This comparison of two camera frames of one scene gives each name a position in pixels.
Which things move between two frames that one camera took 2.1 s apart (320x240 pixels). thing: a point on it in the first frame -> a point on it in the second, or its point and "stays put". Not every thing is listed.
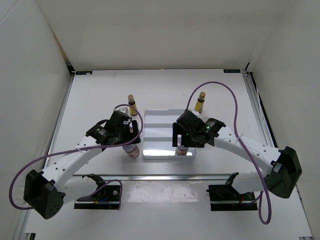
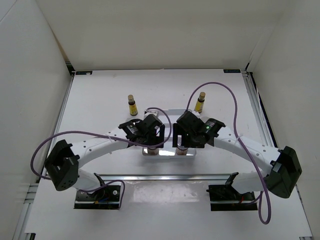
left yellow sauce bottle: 132,102 stays put
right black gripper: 177,130 stays put
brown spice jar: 181,150 stays put
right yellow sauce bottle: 200,103 stays put
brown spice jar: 132,150 -> 153,152
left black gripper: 130,136 -> 156,139
